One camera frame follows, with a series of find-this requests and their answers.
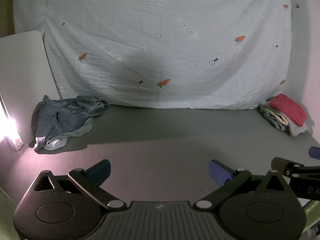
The cream folded cloth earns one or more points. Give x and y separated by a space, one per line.
281 117

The blue denim jeans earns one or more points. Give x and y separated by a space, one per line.
60 120

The light grey garment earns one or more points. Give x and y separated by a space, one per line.
60 141

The bright lamp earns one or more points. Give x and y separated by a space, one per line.
8 127

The grey surface cover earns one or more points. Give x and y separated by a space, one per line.
175 135

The grey folded cloth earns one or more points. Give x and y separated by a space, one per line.
298 130

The white board panel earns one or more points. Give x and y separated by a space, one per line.
25 80

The red checked folded cloth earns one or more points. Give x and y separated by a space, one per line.
287 107

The blue plaid folded cloth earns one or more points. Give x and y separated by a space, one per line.
271 120

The carrot print bed sheet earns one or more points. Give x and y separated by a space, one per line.
160 42

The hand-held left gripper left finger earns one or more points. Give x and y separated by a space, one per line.
101 171

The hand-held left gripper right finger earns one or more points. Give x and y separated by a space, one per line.
220 174

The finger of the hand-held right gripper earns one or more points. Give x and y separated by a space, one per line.
315 153
279 164

